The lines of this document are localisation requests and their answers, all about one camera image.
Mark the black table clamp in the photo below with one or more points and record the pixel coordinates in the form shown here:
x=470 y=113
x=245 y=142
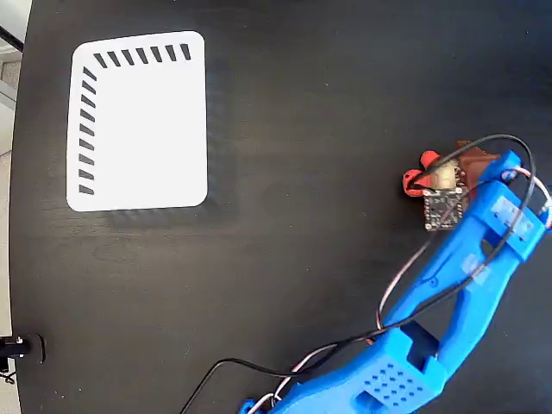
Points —
x=21 y=348

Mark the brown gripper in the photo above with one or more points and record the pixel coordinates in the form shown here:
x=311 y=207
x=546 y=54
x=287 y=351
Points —
x=415 y=181

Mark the white rectangular tray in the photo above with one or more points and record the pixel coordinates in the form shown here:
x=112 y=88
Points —
x=142 y=129

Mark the bare camera circuit board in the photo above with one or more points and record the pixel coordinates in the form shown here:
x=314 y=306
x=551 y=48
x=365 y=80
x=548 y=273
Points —
x=442 y=209

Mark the red turtle toy grey shell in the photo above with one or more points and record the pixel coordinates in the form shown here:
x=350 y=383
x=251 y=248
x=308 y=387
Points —
x=409 y=177

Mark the black diagonal bar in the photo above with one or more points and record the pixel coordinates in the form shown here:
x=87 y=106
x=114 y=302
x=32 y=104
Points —
x=10 y=38

